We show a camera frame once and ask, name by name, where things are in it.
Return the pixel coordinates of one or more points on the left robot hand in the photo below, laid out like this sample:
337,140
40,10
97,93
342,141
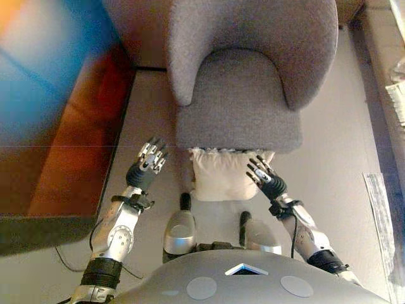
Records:
142,175

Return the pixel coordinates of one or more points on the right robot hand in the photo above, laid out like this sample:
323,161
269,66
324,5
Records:
272,187

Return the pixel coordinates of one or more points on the white fringed cushion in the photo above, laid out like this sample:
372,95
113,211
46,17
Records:
221,177

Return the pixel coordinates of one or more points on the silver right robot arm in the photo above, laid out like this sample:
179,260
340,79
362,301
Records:
310,234

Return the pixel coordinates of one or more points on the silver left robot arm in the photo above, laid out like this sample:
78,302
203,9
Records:
117,234

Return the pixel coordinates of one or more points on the glossy brown wooden cabinet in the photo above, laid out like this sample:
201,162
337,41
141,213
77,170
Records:
79,158

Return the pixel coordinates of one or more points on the grey fabric armchair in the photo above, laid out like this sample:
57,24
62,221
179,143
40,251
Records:
240,95

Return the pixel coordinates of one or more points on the grey robot torso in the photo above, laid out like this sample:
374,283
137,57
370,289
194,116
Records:
246,288

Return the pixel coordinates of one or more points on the grey patterned floor mat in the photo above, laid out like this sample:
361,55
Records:
379,215

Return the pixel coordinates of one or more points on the white fringed throw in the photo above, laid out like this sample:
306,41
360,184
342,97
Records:
399,101

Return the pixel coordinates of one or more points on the white bed sheet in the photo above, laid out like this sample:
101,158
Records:
399,9

